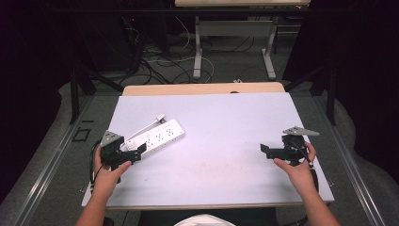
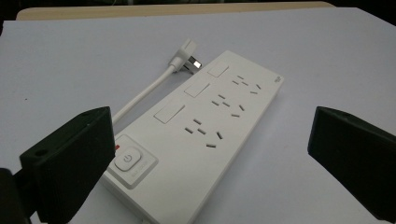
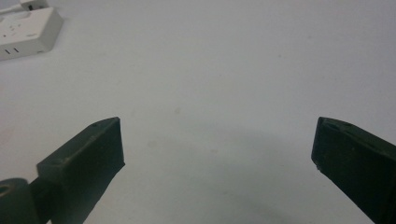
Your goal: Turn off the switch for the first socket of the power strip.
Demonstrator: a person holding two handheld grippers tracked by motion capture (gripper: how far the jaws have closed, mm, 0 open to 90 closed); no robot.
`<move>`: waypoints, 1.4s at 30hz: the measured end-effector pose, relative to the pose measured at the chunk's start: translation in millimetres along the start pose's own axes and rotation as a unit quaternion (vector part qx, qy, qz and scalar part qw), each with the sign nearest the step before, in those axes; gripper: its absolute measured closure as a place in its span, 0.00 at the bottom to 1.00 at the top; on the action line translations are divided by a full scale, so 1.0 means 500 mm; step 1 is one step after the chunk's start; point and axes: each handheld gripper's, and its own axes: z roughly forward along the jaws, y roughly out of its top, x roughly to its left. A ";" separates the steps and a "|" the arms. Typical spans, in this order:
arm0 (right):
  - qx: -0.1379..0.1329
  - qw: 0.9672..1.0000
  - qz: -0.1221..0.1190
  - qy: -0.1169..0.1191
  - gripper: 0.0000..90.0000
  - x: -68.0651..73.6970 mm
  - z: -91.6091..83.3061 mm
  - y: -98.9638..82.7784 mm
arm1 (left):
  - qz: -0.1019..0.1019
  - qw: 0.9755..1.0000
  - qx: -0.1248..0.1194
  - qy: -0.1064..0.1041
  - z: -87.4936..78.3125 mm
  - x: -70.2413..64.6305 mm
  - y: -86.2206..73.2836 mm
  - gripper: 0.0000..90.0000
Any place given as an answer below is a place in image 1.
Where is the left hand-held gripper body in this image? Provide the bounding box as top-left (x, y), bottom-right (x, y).
top-left (100, 130), bottom-right (133, 168)

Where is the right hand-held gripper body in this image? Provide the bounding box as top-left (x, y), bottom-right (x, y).
top-left (280, 125), bottom-right (320, 167)

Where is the white power strip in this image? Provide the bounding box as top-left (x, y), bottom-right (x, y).
top-left (120, 118), bottom-right (186, 158)

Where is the person's left hand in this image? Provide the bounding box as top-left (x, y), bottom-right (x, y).
top-left (92, 145), bottom-right (133, 200)

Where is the person's right hand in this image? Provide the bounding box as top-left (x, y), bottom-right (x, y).
top-left (273, 141), bottom-right (318, 198)

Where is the white table mat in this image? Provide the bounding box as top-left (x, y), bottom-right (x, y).
top-left (81, 91), bottom-right (335, 209)

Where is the black metal stand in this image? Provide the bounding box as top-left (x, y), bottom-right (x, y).
top-left (283, 61), bottom-right (339, 127)
top-left (69, 61), bottom-right (124, 125)

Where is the wooden table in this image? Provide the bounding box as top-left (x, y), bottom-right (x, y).
top-left (105, 81), bottom-right (331, 211)

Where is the person's white clothing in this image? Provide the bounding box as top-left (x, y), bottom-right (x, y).
top-left (173, 214), bottom-right (237, 226)

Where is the dark curtain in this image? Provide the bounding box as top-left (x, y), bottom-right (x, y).
top-left (0, 0), bottom-right (83, 202)
top-left (281, 0), bottom-right (399, 186)

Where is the black computer tower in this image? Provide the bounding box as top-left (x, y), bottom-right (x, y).
top-left (120, 14), bottom-right (146, 75)

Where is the white metal-legged desk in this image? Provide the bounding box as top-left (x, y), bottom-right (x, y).
top-left (174, 0), bottom-right (312, 81)

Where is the white power strip cable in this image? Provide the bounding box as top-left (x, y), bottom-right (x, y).
top-left (123, 120), bottom-right (160, 146)

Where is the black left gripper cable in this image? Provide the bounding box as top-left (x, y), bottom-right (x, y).
top-left (88, 139), bottom-right (105, 193)

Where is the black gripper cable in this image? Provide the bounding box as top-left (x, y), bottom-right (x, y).
top-left (290, 141), bottom-right (320, 193)
top-left (88, 139), bottom-right (105, 193)

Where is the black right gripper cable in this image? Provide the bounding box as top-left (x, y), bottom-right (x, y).
top-left (290, 141), bottom-right (320, 193)

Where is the metal floor rail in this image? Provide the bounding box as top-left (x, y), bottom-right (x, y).
top-left (311, 95), bottom-right (389, 226)
top-left (10, 95), bottom-right (95, 226)

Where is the bundle of black floor cables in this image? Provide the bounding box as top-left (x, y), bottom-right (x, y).
top-left (119, 46), bottom-right (194, 87)

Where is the white floor cable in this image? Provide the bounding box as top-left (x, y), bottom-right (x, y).
top-left (145, 56), bottom-right (216, 85)

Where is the black cable under desk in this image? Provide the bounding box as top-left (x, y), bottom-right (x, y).
top-left (199, 33), bottom-right (256, 54)

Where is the thin white hanging cable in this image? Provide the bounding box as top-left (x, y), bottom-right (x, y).
top-left (174, 15), bottom-right (193, 50)

